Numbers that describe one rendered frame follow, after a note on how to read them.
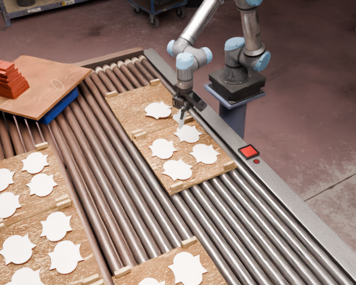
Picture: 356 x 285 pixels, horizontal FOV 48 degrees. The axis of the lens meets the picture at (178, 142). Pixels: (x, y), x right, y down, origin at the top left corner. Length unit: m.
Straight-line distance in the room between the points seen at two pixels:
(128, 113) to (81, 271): 0.95
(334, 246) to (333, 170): 1.70
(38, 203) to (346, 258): 1.24
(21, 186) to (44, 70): 0.83
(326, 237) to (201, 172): 0.58
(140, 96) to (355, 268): 1.40
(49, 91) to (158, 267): 1.19
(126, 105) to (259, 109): 1.83
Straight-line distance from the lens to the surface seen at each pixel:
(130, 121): 2.14
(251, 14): 2.05
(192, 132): 2.02
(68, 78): 2.37
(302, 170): 3.27
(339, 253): 1.67
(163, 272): 1.52
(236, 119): 2.52
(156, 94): 2.32
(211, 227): 1.65
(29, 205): 1.83
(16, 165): 2.04
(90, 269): 1.56
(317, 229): 1.72
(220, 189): 1.78
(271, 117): 3.74
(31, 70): 2.53
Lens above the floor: 2.23
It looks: 41 degrees down
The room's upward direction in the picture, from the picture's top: 2 degrees counter-clockwise
